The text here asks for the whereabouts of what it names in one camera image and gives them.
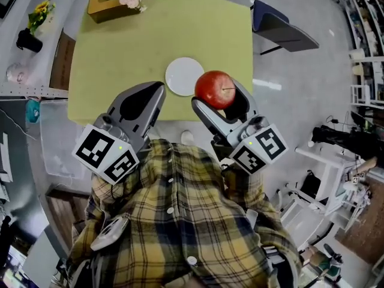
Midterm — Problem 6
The person's right forearm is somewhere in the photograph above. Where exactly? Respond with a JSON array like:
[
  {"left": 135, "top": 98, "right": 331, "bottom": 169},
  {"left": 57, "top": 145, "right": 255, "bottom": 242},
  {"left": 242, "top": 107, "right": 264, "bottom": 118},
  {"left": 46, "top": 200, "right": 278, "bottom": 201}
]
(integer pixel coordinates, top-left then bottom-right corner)
[{"left": 221, "top": 163, "right": 266, "bottom": 197}]

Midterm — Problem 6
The white storage shelf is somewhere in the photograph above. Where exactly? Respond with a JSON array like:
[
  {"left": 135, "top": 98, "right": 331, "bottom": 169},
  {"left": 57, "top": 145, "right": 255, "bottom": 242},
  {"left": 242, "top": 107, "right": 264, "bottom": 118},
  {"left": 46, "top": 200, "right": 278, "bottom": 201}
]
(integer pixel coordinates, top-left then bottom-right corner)
[{"left": 341, "top": 0, "right": 384, "bottom": 110}]

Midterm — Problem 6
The grey dining chair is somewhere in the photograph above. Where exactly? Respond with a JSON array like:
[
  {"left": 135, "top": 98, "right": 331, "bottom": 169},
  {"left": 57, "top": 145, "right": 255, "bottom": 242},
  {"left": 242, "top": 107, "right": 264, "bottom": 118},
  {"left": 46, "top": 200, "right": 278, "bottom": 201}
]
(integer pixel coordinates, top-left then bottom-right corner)
[{"left": 251, "top": 0, "right": 320, "bottom": 56}]

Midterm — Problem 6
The person's white shoe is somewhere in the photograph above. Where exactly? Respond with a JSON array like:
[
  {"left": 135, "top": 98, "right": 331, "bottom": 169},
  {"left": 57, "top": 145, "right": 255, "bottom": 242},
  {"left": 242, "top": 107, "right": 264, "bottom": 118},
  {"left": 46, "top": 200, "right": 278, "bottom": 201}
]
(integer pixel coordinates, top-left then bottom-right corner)
[{"left": 181, "top": 130, "right": 195, "bottom": 147}]

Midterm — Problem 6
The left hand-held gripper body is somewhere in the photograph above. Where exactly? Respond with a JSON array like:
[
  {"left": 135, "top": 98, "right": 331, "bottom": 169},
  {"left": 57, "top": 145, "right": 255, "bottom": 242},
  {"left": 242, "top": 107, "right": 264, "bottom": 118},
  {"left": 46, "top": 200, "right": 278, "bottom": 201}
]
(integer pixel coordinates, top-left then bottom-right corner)
[{"left": 71, "top": 114, "right": 151, "bottom": 186}]

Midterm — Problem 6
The white step stool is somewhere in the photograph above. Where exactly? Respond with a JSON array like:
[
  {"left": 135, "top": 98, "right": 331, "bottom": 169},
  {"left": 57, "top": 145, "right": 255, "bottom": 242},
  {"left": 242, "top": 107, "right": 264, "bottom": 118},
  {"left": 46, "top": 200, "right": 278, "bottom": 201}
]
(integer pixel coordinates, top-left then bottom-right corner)
[{"left": 349, "top": 84, "right": 372, "bottom": 106}]

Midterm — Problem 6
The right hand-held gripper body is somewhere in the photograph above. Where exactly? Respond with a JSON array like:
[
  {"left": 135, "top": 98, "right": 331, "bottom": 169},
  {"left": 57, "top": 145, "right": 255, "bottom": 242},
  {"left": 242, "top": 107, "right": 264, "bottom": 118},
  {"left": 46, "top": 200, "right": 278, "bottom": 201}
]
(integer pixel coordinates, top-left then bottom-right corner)
[{"left": 211, "top": 114, "right": 289, "bottom": 176}]

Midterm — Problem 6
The brown tissue box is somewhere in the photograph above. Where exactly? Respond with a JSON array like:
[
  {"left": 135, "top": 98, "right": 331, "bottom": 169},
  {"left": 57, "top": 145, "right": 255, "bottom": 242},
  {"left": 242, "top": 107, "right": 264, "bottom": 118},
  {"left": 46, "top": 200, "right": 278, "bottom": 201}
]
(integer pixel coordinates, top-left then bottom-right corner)
[{"left": 86, "top": 0, "right": 142, "bottom": 24}]

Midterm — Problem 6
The white side table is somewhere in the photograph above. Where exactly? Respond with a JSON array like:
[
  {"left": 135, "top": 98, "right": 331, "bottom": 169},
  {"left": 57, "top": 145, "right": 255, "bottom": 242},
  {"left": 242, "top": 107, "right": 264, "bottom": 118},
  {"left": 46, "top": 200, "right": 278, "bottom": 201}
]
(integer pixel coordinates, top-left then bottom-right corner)
[{"left": 295, "top": 146, "right": 358, "bottom": 218}]

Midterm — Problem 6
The black vase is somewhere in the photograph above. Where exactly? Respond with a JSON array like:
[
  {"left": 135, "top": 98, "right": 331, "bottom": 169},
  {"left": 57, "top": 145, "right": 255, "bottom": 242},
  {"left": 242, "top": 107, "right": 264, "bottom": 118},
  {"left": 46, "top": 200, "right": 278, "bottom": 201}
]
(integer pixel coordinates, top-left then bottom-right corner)
[{"left": 16, "top": 28, "right": 44, "bottom": 53}]

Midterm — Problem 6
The pale pink round object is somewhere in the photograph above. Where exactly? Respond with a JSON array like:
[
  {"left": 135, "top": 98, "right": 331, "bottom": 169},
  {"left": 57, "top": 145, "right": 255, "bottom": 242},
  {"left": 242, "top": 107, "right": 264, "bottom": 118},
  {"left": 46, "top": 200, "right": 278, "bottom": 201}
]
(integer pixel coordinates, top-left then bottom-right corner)
[{"left": 5, "top": 62, "right": 29, "bottom": 84}]

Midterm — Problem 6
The yellow-green tablecloth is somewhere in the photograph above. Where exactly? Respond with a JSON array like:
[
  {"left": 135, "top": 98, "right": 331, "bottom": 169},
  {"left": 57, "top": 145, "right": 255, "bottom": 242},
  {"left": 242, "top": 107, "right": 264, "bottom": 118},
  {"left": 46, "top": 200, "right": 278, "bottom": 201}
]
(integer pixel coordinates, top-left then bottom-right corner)
[{"left": 66, "top": 0, "right": 254, "bottom": 123}]

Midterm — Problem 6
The black backpack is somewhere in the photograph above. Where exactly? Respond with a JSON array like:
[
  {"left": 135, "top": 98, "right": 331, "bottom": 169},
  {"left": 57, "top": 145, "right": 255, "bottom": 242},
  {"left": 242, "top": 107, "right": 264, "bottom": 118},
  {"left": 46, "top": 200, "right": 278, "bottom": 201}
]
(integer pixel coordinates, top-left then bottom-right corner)
[{"left": 299, "top": 169, "right": 322, "bottom": 200}]

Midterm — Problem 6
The white plate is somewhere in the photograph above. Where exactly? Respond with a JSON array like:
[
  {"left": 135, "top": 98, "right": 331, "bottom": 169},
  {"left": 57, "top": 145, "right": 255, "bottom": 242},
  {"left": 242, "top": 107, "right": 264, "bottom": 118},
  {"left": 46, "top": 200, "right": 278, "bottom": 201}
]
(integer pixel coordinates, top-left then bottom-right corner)
[{"left": 165, "top": 57, "right": 205, "bottom": 97}]

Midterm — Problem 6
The teal bag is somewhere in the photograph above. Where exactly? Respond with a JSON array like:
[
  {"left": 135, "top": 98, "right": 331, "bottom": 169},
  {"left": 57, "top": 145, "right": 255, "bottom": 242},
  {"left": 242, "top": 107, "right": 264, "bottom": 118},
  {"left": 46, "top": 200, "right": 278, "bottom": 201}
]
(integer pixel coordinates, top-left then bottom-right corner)
[{"left": 25, "top": 98, "right": 41, "bottom": 124}]

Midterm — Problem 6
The person's yellow plaid shirt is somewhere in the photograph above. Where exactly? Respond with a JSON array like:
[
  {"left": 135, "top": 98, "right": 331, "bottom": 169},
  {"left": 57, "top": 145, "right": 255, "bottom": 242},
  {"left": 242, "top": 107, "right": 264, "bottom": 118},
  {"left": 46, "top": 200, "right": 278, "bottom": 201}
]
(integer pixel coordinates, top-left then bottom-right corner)
[{"left": 65, "top": 139, "right": 302, "bottom": 288}]

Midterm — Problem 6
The person's left forearm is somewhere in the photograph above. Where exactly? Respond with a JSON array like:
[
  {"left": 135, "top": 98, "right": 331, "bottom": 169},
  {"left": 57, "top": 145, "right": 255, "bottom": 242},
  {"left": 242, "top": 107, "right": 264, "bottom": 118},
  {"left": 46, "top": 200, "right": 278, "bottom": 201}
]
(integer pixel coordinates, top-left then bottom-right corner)
[{"left": 91, "top": 172, "right": 142, "bottom": 205}]

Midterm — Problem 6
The red apple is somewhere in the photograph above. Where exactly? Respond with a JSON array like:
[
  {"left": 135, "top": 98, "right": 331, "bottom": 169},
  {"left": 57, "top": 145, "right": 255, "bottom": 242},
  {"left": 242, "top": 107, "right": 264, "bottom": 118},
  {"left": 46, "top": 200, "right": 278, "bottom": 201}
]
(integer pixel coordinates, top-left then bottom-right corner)
[{"left": 194, "top": 70, "right": 237, "bottom": 110}]

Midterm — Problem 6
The brown wooden board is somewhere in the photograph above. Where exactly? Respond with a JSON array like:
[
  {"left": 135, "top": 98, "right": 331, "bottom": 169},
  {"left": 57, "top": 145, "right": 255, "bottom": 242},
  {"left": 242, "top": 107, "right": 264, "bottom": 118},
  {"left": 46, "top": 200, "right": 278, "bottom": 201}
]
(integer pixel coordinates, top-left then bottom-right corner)
[{"left": 44, "top": 187, "right": 91, "bottom": 251}]

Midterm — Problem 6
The sunflower bunch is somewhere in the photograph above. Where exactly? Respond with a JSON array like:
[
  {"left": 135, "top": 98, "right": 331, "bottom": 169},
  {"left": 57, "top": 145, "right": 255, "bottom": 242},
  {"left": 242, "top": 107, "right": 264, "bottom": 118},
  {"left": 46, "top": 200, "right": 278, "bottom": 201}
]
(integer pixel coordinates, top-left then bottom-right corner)
[{"left": 27, "top": 0, "right": 57, "bottom": 35}]

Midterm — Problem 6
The brown cardboard box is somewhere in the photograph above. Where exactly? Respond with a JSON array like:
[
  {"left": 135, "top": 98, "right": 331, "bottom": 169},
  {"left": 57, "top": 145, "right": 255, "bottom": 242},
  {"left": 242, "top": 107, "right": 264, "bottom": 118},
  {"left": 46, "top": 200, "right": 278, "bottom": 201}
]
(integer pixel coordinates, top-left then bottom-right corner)
[{"left": 49, "top": 28, "right": 76, "bottom": 91}]

